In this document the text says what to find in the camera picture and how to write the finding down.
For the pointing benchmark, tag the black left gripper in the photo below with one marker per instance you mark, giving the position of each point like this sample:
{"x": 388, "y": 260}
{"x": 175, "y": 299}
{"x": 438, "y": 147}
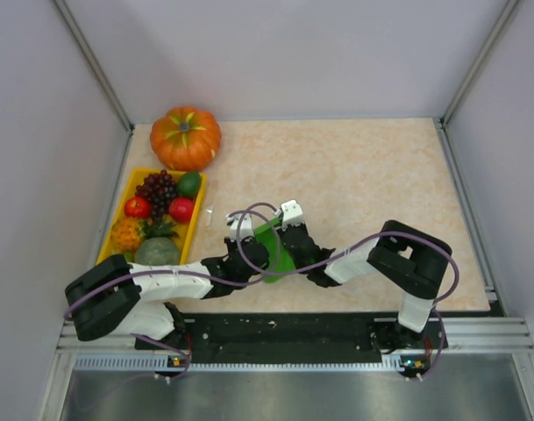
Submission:
{"x": 230, "y": 244}

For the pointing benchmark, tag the green paper box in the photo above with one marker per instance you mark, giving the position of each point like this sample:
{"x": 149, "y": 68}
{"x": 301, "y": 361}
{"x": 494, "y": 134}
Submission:
{"x": 279, "y": 259}

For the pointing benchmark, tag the grey slotted cable duct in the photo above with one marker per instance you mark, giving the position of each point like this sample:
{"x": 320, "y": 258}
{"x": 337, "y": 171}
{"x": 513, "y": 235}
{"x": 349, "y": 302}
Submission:
{"x": 162, "y": 363}

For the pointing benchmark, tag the aluminium corner post left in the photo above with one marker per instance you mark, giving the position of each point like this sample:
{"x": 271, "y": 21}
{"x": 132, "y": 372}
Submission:
{"x": 70, "y": 23}

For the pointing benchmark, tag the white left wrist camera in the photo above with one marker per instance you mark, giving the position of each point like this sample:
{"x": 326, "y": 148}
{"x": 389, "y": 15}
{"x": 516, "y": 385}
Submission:
{"x": 240, "y": 226}

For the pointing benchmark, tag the aluminium corner post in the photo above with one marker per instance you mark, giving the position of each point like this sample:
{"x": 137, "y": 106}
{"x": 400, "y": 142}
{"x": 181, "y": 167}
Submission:
{"x": 508, "y": 13}
{"x": 70, "y": 23}

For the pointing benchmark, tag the dark purple grape bunch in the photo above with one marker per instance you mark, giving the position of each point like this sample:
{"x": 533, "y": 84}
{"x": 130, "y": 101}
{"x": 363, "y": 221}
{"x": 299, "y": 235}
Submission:
{"x": 159, "y": 189}

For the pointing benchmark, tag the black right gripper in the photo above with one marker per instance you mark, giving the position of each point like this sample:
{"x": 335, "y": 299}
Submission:
{"x": 303, "y": 225}

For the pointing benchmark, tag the green lime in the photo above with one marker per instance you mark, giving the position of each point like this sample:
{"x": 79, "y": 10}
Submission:
{"x": 189, "y": 184}

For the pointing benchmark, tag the yellow plastic tray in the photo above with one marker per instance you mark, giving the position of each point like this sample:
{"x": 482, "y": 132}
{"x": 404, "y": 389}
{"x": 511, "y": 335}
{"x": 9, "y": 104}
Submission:
{"x": 185, "y": 231}

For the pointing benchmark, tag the aluminium corner post right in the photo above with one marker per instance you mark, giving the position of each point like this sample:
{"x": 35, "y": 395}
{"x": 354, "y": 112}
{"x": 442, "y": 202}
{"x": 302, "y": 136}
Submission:
{"x": 508, "y": 13}

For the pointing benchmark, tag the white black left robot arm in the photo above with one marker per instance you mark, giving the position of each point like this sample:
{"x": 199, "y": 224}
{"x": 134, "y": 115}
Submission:
{"x": 120, "y": 297}

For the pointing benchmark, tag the red apple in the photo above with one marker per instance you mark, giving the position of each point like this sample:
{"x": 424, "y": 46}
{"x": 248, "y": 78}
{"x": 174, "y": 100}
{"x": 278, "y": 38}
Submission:
{"x": 137, "y": 207}

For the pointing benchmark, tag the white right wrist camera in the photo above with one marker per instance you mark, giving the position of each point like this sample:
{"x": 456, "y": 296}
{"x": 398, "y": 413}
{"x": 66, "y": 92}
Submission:
{"x": 290, "y": 214}

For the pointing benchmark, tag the orange pineapple with leaves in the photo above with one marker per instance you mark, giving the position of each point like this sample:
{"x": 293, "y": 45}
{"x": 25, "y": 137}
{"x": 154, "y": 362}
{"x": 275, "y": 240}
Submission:
{"x": 128, "y": 234}

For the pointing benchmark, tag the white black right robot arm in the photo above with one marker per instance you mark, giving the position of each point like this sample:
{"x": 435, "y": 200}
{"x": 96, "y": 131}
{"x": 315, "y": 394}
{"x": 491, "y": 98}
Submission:
{"x": 419, "y": 264}

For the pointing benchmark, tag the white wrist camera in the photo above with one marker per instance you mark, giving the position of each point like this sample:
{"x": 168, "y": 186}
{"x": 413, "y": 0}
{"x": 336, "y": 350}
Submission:
{"x": 240, "y": 226}
{"x": 290, "y": 214}

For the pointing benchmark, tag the orange pumpkin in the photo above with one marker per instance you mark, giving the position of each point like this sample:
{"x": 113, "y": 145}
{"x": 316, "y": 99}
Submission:
{"x": 186, "y": 139}

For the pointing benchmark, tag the grey green melon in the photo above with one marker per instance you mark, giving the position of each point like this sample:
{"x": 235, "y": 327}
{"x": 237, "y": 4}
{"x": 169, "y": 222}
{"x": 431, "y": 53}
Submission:
{"x": 157, "y": 252}

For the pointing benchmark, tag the small white paper scrap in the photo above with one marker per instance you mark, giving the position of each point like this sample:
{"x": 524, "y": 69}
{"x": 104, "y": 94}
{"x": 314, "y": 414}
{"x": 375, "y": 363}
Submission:
{"x": 208, "y": 215}

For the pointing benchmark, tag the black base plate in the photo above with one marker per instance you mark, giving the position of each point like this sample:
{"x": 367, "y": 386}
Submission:
{"x": 295, "y": 338}

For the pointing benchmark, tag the red tomato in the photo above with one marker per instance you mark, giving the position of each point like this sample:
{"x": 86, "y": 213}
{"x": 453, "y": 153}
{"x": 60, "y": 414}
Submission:
{"x": 181, "y": 210}

